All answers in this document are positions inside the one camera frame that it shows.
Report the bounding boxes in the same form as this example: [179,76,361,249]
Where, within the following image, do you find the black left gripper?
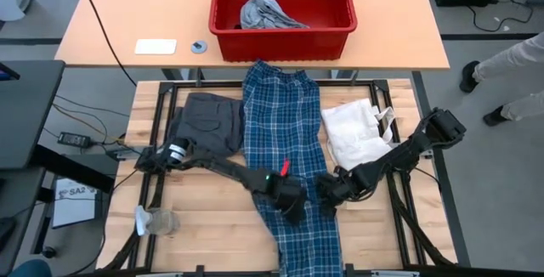
[268,173,308,227]

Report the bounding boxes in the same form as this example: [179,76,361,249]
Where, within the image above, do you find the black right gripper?
[316,170,363,219]

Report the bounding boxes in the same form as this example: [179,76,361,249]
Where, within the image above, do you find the white cloth bag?
[320,97,400,172]

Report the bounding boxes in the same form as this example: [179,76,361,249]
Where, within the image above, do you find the blue plaid pants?
[241,59,344,277]

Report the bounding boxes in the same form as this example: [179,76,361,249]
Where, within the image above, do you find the dark grey shorts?
[168,92,246,158]

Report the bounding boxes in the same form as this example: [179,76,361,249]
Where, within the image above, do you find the red plastic laundry bin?
[207,0,358,63]

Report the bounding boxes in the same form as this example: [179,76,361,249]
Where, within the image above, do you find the light grey t-shirt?
[239,0,310,31]

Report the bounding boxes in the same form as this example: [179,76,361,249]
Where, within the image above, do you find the white rectangular pad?
[134,38,178,55]

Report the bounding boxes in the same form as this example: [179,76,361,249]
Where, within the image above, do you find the person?
[458,32,544,127]

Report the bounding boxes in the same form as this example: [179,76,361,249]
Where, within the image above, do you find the white SA2 paper sign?
[51,178,99,229]

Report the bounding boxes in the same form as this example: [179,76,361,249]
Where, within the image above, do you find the light wood desk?
[54,0,451,72]

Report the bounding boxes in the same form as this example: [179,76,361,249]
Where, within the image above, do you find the black side table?
[0,59,65,171]

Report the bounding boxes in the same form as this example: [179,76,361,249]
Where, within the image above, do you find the black aluminium table frame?
[96,78,460,277]

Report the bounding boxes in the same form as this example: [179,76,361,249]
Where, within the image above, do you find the black floor cable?
[467,0,535,33]

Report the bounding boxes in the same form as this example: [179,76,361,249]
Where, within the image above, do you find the black desk cable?
[75,0,138,88]

